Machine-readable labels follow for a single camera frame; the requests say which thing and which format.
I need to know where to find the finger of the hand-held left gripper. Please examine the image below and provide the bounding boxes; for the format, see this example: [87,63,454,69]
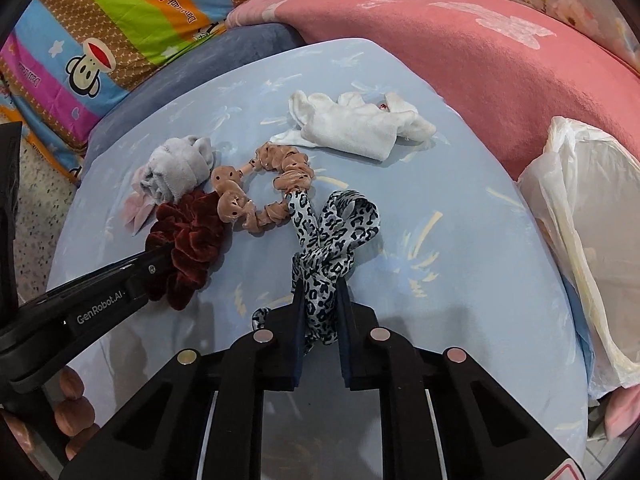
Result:
[47,247,177,311]

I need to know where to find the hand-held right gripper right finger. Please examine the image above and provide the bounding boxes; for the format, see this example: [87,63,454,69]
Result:
[336,280,587,480]

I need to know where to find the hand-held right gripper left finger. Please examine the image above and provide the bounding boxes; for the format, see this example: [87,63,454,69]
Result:
[59,282,309,480]

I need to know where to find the dark red velvet scrunchie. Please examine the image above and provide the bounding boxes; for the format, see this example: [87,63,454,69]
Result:
[145,191,229,312]

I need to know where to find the leopard print ribbon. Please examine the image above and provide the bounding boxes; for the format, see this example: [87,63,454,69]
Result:
[250,190,382,357]

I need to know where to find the light blue trash bin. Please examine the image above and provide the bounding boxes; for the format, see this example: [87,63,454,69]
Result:
[562,280,599,362]

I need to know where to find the white plastic bin bag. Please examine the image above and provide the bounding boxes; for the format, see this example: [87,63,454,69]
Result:
[517,116,640,402]

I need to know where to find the person's left hand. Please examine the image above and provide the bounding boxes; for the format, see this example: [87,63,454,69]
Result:
[0,367,102,462]

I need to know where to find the pink bow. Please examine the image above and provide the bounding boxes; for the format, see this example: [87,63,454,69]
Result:
[120,192,162,237]

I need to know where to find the grey plush scrunchie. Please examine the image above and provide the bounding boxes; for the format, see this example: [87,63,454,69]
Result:
[132,135,217,207]

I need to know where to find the tan dotted scrunchie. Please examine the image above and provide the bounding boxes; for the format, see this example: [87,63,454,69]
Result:
[210,142,317,235]

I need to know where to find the blue-grey cushion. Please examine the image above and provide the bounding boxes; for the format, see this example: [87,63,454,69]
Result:
[85,22,307,162]

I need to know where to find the white sock with red mark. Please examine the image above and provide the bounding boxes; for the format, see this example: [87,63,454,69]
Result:
[345,91,437,143]

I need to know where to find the striped cartoon quilt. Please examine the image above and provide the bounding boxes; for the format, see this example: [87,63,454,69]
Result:
[0,0,322,182]

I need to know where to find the pink blanket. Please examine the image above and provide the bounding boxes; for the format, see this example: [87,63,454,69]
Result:
[225,0,640,182]

